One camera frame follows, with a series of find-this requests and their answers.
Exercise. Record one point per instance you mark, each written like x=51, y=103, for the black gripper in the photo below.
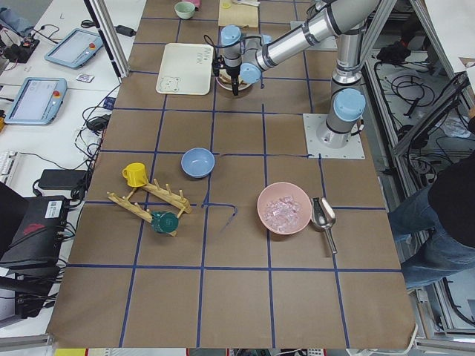
x=233, y=73

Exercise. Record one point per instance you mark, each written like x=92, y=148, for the bread slice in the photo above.
x=227, y=80

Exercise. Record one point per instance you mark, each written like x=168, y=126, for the cream round plate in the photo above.
x=243, y=86

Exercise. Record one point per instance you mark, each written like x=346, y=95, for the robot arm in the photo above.
x=245, y=58

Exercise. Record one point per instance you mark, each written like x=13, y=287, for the cream bear tray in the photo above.
x=185, y=69

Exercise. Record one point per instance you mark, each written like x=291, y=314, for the wooden cutting board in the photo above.
x=239, y=14

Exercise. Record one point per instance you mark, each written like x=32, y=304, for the green bowl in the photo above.
x=184, y=9

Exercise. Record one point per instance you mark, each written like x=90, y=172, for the pink cloth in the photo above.
x=196, y=3

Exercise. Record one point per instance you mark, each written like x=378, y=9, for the blue bowl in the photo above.
x=198, y=162

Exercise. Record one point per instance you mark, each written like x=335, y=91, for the yellow mug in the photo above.
x=135, y=174

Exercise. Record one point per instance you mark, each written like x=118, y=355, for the pink bowl with ice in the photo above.
x=284, y=208

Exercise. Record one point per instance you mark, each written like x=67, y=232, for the teach pendant far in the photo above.
x=75, y=49

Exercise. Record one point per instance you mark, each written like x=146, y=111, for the teach pendant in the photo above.
x=75, y=49
x=38, y=101

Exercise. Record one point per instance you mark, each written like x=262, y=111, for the dark green mug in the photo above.
x=164, y=222

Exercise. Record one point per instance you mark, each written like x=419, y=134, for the metal scoop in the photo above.
x=323, y=218

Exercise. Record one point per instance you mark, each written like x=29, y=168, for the teach pendant near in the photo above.
x=38, y=101

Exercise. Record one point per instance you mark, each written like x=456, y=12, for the black power adapter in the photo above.
x=56, y=179

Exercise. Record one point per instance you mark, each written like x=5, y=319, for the person in black shirt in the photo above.
x=447, y=207

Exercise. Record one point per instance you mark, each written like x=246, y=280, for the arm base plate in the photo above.
x=323, y=143

